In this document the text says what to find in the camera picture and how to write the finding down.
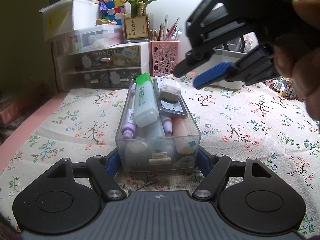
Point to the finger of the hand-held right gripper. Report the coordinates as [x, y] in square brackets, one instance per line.
[182, 70]
[212, 72]

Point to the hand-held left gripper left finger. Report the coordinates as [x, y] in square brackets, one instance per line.
[111, 163]

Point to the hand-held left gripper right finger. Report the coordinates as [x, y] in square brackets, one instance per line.
[203, 163]

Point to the clear plastic box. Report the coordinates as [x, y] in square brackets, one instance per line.
[135, 166]

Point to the white eraser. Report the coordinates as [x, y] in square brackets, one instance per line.
[170, 90]

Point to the peach highlighter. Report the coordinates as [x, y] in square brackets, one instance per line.
[182, 130]

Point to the purple clear gel pen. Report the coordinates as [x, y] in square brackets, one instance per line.
[128, 120]

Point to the green highlighter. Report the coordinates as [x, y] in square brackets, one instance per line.
[146, 102]

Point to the lilac marker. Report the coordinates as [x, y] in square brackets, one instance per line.
[167, 126]

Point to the pale blue highlighter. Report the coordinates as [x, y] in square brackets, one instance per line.
[155, 132]

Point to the person's right hand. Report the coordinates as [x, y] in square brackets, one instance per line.
[300, 62]

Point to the pink mesh pen holder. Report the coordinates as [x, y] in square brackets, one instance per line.
[165, 43]

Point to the bunch of pencils and pens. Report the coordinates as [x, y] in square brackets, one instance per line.
[172, 31]

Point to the black magnifying glass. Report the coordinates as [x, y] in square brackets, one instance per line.
[243, 43]

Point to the floral tablecloth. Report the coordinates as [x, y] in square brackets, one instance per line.
[250, 120]

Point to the glass vase with brown label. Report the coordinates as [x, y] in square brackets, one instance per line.
[136, 27]

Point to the cartoon cat printed box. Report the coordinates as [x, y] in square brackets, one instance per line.
[280, 86]

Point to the small golden figurine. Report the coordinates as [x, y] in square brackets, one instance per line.
[106, 21]

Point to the clear lidded storage box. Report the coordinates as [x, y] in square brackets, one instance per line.
[97, 37]

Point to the colourful puzzle cube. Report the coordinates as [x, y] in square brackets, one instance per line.
[115, 5]

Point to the white drawer organizer with stickers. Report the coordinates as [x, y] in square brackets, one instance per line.
[70, 65]

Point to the white box with bubble wrap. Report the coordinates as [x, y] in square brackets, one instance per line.
[82, 12]

